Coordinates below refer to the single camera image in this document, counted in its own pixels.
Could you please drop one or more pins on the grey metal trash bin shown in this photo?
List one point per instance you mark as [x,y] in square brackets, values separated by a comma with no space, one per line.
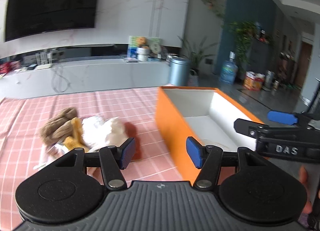
[179,71]

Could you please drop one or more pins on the white marble tv console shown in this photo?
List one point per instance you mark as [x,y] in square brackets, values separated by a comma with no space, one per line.
[84,76]

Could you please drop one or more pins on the green picture book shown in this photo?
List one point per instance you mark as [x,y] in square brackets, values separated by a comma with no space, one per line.
[150,47]

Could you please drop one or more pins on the blue water jug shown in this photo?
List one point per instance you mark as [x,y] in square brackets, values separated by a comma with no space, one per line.
[229,70]

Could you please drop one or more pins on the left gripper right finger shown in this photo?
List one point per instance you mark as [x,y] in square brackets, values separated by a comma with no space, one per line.
[206,158]

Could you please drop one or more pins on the orange cardboard box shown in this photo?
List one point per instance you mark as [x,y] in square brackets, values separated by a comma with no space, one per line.
[207,114]

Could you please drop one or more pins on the cream white plush toy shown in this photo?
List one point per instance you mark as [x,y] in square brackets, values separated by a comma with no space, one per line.
[114,131]

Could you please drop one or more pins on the white crinkled plastic bag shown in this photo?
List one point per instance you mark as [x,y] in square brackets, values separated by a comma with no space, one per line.
[96,132]

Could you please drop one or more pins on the tall floor plant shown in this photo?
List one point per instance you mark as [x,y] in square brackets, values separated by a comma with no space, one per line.
[196,53]

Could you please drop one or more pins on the white wifi router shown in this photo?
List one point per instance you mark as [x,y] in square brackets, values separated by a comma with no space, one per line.
[44,60]

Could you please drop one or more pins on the black wall television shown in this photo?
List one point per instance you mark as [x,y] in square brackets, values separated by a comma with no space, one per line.
[30,17]

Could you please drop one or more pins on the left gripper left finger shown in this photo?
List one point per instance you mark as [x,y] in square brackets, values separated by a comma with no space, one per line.
[113,160]

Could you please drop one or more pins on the brown braided plush toy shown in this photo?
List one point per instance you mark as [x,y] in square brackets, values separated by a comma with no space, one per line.
[58,127]

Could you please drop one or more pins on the yellow plush piece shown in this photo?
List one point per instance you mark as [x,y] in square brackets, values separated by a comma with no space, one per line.
[75,140]

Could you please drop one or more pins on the brown teddy bear figure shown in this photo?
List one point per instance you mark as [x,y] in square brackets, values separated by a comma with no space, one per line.
[143,50]

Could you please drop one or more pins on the orange carton on floor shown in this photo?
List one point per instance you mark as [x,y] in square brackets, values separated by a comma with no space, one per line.
[254,81]

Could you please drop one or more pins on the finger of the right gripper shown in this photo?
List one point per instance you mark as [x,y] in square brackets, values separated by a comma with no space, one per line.
[282,118]

